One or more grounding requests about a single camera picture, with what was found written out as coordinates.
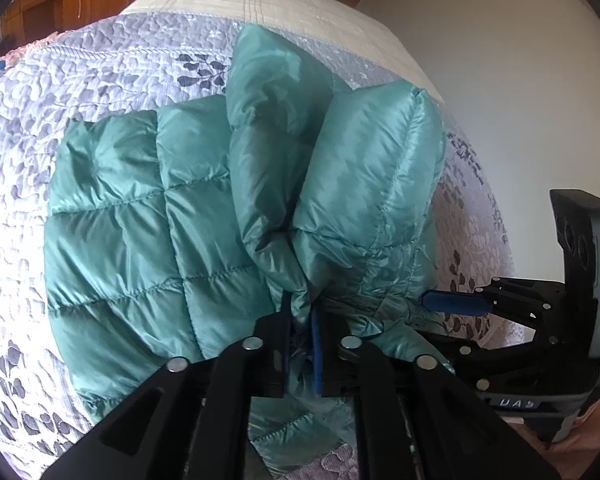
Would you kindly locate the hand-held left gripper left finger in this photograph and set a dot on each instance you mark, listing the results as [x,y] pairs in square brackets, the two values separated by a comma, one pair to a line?
[279,355]

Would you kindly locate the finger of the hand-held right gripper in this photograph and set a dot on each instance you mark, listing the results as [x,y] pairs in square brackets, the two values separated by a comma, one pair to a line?
[455,304]
[500,365]

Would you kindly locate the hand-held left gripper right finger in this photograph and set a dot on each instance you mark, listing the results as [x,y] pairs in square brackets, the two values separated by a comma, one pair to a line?
[317,355]

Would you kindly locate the teal quilted puffer jacket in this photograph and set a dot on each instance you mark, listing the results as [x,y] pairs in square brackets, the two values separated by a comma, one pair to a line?
[130,210]

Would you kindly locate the person's right forearm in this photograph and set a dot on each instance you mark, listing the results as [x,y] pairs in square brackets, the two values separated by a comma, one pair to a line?
[530,455]

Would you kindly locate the lavender quilted floral bedspread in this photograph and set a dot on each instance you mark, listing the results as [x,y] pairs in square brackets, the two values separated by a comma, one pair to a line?
[105,75]

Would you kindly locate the wooden desk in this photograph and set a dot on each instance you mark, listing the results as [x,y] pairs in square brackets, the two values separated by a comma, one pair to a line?
[45,0]

